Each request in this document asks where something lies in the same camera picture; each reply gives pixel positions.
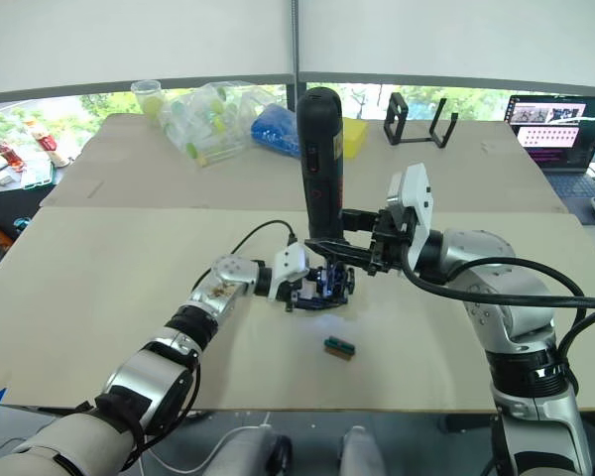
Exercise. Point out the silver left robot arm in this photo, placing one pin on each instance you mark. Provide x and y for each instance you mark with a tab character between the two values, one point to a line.
139	377

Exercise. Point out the open laptop with pink screen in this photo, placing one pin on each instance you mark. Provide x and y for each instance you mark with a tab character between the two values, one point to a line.
550	124

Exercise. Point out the red and white bottle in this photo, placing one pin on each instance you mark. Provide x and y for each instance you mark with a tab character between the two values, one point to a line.
44	144

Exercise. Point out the white roller blind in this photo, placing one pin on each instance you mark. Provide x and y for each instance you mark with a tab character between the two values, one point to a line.
129	35
451	35

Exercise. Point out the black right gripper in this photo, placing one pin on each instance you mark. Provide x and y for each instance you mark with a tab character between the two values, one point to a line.
389	243

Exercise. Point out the yellow sponge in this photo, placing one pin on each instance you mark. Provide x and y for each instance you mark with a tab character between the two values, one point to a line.
354	136

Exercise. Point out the dark electric screwdriver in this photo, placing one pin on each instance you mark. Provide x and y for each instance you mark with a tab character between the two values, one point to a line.
320	163

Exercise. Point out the blue mesh bag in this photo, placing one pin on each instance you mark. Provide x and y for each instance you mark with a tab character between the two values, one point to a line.
275	131

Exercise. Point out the small green tan block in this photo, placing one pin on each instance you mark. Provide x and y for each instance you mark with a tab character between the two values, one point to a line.
339	346

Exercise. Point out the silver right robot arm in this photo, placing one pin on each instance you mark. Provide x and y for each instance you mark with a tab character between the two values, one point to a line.
506	297

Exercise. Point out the grey rounded shape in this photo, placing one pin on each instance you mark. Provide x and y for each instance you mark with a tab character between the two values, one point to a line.
362	456
253	453

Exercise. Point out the clear jar with green balls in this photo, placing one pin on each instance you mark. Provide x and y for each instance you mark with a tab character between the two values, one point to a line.
146	99

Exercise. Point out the clear bag of bottles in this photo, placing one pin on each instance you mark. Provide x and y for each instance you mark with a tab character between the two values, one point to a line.
203	124

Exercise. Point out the green and white tray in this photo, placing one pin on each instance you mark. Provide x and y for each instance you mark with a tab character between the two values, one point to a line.
37	176

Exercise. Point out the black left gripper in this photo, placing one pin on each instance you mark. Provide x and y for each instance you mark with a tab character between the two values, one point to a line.
295	299

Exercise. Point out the red snack pack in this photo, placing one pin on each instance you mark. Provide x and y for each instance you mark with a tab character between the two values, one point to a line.
10	158

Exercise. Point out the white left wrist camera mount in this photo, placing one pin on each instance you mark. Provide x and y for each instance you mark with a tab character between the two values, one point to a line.
287	268

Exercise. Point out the grey window pillar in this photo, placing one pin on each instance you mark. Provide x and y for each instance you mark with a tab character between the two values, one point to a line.
294	49

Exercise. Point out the black metal stand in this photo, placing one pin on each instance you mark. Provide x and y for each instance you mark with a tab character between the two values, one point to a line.
390	130

